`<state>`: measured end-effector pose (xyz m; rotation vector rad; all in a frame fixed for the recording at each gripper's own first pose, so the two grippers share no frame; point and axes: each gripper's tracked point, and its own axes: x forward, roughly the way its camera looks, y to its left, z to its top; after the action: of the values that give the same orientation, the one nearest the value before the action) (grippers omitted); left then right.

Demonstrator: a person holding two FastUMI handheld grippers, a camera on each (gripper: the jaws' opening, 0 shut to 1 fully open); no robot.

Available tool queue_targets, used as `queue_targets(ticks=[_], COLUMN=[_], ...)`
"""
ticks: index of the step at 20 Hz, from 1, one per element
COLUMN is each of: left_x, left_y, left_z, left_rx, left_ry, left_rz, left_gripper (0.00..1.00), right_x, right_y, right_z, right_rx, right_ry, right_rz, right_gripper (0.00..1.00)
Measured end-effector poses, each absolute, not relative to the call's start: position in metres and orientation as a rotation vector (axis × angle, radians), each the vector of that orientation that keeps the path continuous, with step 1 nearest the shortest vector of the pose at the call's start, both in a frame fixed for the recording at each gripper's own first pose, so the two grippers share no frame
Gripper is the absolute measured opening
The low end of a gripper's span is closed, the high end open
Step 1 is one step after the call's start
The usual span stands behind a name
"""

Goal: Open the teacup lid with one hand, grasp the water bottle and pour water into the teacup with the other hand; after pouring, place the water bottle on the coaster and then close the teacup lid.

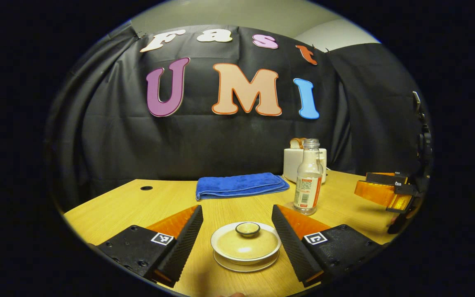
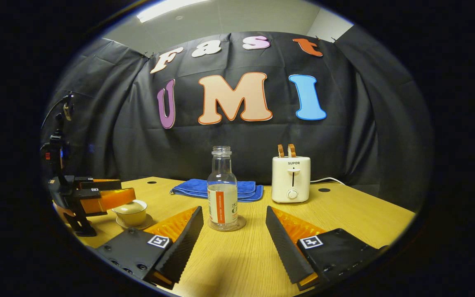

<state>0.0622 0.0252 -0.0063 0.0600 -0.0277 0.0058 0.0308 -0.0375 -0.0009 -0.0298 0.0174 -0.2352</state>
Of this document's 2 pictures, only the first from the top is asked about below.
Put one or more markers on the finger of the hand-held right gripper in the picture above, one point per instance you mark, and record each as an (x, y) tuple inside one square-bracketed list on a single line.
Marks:
[(379, 196), (386, 178)]

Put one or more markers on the folded blue towel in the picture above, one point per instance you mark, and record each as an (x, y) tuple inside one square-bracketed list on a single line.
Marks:
[(237, 185)]

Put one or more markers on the clear plastic water bottle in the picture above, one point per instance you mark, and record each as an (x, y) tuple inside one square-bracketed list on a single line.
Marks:
[(308, 185)]

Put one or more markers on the black backdrop cloth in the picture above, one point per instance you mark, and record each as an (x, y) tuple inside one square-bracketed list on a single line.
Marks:
[(118, 136)]

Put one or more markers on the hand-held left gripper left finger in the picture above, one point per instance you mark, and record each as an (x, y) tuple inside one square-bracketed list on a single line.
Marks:
[(184, 243)]

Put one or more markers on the cream ceramic teacup lid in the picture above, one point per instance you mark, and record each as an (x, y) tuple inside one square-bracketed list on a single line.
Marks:
[(248, 243)]

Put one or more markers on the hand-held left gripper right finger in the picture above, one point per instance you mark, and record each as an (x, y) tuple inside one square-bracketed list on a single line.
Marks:
[(291, 247)]

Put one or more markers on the white toaster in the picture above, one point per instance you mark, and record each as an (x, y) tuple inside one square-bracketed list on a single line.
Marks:
[(291, 165)]

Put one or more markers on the cream ceramic teacup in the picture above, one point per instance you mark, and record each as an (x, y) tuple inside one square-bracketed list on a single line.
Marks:
[(245, 261)]

